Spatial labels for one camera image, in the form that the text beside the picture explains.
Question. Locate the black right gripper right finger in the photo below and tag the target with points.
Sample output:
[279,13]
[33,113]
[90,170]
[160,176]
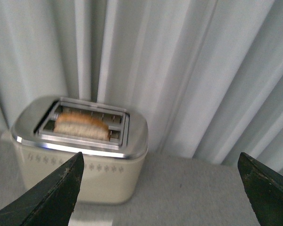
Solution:
[264,189]

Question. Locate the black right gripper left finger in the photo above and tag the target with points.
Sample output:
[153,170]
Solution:
[51,202]

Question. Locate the brown bread slice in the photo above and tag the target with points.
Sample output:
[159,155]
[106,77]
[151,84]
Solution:
[81,125]

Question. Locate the cream two-slot toaster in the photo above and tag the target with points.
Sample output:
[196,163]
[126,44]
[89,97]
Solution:
[111,168]

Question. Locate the white curtain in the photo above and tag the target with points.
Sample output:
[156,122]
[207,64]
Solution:
[206,74]

